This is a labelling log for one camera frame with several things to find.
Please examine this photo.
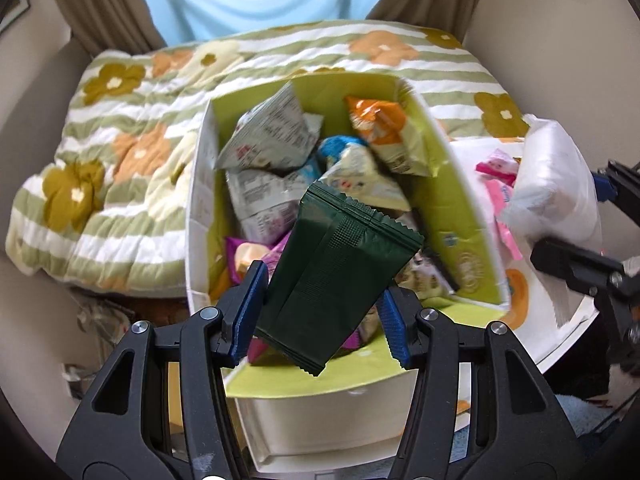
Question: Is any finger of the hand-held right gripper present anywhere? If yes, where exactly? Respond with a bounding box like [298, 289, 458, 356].
[530, 237, 640, 357]
[591, 159, 640, 202]

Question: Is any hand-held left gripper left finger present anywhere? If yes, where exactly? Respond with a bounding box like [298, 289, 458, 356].
[55, 260, 271, 480]

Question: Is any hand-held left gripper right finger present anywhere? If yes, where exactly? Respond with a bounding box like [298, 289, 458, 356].
[377, 285, 586, 480]

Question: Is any white yellow chip packet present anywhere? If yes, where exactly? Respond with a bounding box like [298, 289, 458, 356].
[399, 252, 459, 307]

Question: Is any dark green snack packet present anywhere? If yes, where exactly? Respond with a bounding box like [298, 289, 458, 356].
[254, 180, 426, 377]

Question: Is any silver purple snack packet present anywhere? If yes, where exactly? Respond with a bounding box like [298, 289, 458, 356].
[226, 167, 321, 246]

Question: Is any green cardboard box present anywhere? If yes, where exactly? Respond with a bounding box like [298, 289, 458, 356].
[185, 72, 512, 401]

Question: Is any white triangular snack packet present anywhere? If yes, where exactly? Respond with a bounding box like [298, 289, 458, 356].
[319, 142, 412, 212]

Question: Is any blue white snack packet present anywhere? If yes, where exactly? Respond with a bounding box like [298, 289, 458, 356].
[319, 134, 362, 167]

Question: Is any white grey text snack packet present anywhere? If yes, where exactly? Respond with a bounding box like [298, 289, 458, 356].
[215, 81, 325, 171]

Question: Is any orange cream snack packet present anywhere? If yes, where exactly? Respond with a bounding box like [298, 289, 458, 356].
[344, 95, 446, 177]

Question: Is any white plastic bag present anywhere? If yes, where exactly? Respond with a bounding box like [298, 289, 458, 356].
[500, 119, 604, 257]

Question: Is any pink wrapper packet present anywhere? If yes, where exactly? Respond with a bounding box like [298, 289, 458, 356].
[483, 180, 527, 262]

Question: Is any small pink white packet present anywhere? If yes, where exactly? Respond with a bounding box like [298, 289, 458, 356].
[475, 150, 522, 187]

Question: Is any floral striped quilt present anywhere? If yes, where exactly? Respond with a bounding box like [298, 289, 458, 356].
[5, 17, 531, 300]

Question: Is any tangle of floor cables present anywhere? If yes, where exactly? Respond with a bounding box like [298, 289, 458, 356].
[62, 294, 143, 391]

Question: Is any framed wall poster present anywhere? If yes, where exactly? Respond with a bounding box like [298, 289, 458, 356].
[0, 0, 32, 37]

